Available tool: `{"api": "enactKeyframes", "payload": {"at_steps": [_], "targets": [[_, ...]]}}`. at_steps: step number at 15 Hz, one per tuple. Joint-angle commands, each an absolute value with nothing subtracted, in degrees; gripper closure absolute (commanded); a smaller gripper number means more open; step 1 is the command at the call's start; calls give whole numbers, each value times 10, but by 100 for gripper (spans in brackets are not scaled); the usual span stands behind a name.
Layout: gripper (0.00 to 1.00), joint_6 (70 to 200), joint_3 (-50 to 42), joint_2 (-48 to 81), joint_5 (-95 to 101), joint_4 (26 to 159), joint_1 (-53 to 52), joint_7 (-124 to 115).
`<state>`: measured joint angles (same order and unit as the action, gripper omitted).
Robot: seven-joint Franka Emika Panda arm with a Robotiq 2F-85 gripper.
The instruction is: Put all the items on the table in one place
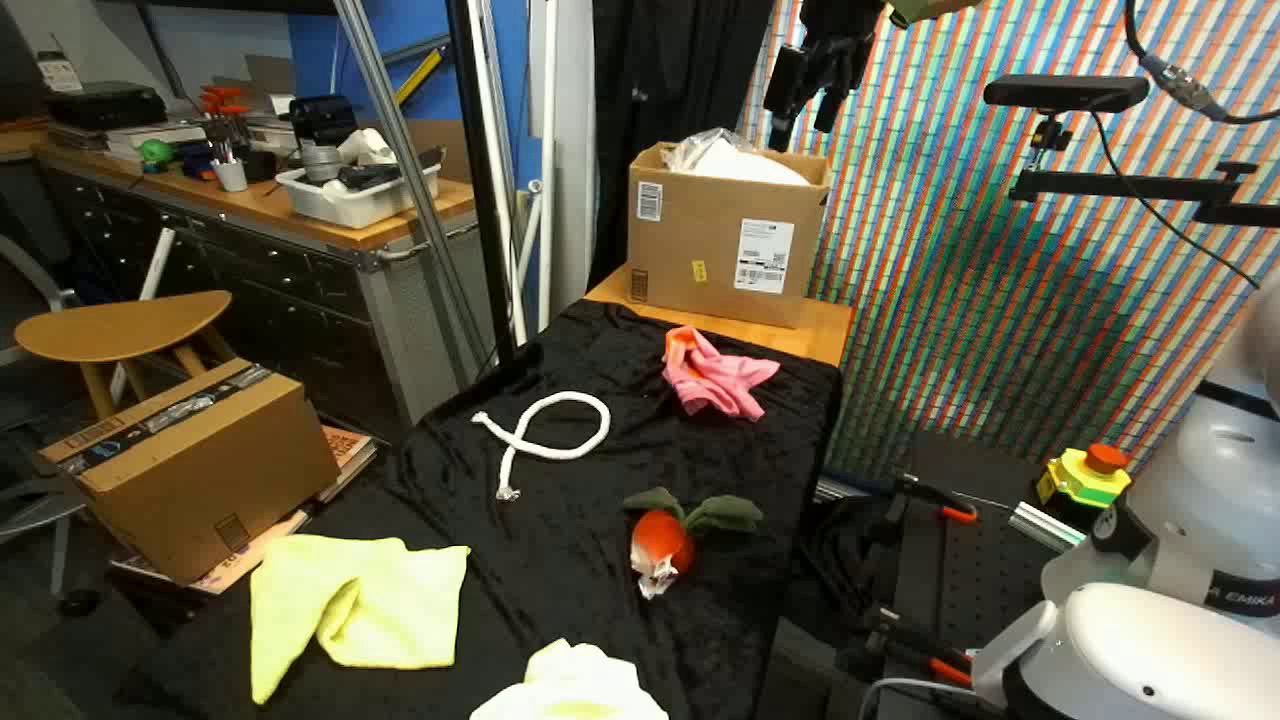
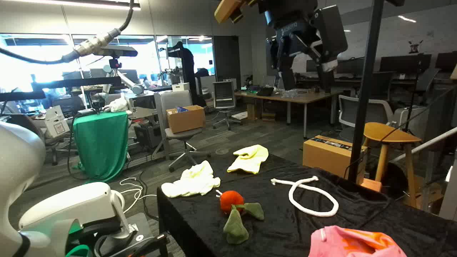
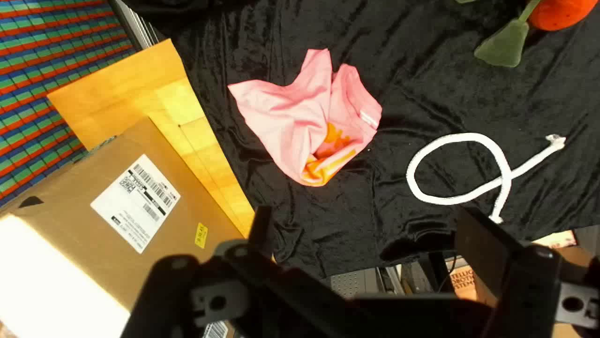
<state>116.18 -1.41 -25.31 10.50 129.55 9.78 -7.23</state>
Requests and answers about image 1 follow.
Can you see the black vertical pole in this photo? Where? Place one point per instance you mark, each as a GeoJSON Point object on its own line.
{"type": "Point", "coordinates": [481, 161]}

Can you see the shimmering striped backdrop panel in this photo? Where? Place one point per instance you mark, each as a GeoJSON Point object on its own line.
{"type": "Point", "coordinates": [985, 306]}

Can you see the yellow microfiber cloth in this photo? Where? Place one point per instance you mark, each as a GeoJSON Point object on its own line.
{"type": "Point", "coordinates": [384, 606]}

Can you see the wooden stool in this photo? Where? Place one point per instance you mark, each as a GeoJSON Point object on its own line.
{"type": "Point", "coordinates": [121, 327]}

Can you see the black velvet tablecloth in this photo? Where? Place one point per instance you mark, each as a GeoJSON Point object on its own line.
{"type": "Point", "coordinates": [561, 563]}

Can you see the wooden top workbench cabinet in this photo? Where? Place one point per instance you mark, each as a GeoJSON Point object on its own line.
{"type": "Point", "coordinates": [304, 285]}

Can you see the cardboard box with white label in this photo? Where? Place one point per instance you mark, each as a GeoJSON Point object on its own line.
{"type": "Point", "coordinates": [706, 241]}

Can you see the black stereo camera bar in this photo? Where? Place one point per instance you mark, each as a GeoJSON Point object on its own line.
{"type": "Point", "coordinates": [1064, 94]}

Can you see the pale cream towel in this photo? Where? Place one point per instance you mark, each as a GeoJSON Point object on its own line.
{"type": "Point", "coordinates": [574, 685]}

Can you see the yellow emergency stop button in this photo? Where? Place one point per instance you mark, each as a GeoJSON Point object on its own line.
{"type": "Point", "coordinates": [1083, 478]}

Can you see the pink cloth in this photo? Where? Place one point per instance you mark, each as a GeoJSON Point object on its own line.
{"type": "Point", "coordinates": [714, 378]}

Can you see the cardboard box with black tape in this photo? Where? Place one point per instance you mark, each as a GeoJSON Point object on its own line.
{"type": "Point", "coordinates": [201, 483]}

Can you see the white plastic bin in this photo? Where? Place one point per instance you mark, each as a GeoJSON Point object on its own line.
{"type": "Point", "coordinates": [347, 201]}

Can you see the white plastic bag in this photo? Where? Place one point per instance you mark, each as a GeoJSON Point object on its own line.
{"type": "Point", "coordinates": [734, 161]}

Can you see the black curtain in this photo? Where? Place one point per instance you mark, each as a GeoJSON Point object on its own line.
{"type": "Point", "coordinates": [664, 67]}

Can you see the red flower decoration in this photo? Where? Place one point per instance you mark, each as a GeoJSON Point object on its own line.
{"type": "Point", "coordinates": [227, 103]}

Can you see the black printer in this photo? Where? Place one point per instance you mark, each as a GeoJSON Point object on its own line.
{"type": "Point", "coordinates": [104, 107]}

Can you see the white frame pole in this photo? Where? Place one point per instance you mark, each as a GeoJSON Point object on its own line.
{"type": "Point", "coordinates": [542, 134]}

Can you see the white cup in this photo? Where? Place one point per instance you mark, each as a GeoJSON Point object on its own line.
{"type": "Point", "coordinates": [229, 179]}

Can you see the silver metal pole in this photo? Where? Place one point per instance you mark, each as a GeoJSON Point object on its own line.
{"type": "Point", "coordinates": [400, 161]}

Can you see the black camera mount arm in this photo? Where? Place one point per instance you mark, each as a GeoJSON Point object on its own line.
{"type": "Point", "coordinates": [1123, 184]}

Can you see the black round appliance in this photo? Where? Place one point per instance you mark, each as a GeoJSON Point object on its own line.
{"type": "Point", "coordinates": [323, 127]}

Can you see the red radish plush toy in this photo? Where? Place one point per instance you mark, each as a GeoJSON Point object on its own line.
{"type": "Point", "coordinates": [662, 546]}

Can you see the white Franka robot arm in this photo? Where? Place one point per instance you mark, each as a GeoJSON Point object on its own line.
{"type": "Point", "coordinates": [1200, 506]}

